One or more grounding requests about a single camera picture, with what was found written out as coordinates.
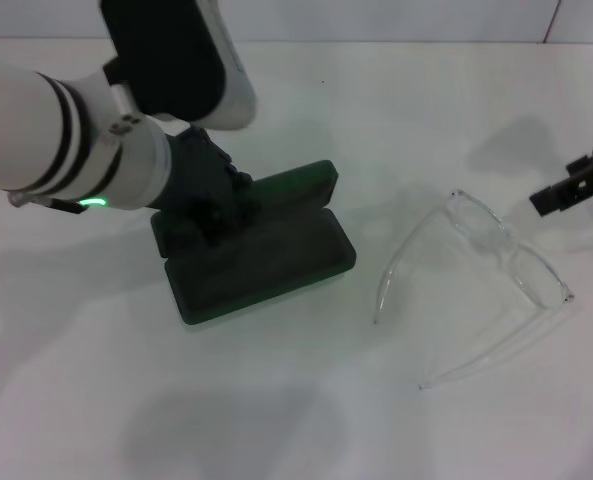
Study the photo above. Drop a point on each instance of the clear plastic glasses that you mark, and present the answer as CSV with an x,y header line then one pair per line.
x,y
506,227

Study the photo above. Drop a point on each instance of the green glasses case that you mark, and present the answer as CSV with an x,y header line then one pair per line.
x,y
276,270

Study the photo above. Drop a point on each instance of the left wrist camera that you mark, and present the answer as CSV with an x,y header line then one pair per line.
x,y
166,60

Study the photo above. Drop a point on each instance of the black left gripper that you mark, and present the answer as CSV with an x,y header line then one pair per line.
x,y
206,170

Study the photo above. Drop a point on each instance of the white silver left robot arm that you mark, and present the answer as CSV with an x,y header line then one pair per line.
x,y
26,125

